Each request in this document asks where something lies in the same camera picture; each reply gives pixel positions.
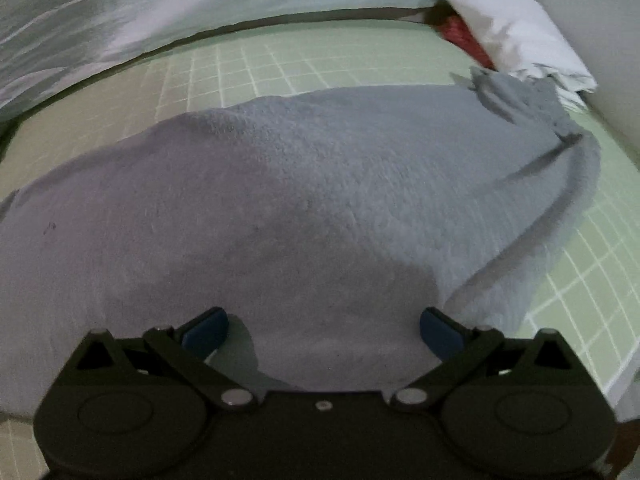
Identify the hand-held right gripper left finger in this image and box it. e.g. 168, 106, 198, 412
64, 306, 259, 412

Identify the grey fleece garment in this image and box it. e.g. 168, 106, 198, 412
0, 67, 602, 422

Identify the white folded cloth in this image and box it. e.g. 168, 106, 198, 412
442, 0, 599, 111

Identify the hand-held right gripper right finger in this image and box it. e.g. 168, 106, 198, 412
391, 306, 583, 412

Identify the green grid mat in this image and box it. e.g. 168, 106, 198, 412
0, 14, 640, 480

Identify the red cloth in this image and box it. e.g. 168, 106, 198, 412
429, 2, 498, 72

